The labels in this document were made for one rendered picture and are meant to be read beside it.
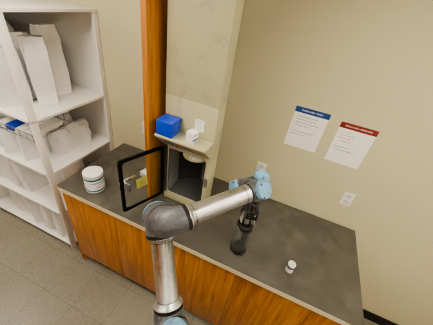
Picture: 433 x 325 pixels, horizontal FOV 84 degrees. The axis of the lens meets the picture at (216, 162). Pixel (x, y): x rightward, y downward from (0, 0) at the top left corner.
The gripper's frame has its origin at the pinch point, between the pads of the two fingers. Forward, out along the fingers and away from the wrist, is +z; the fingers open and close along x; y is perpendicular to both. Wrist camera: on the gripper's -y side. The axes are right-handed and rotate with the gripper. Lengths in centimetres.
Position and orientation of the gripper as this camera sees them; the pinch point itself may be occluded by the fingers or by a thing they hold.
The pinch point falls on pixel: (246, 220)
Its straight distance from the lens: 138.1
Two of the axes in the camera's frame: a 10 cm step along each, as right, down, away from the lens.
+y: -1.3, 5.6, -8.2
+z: -1.4, 8.1, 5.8
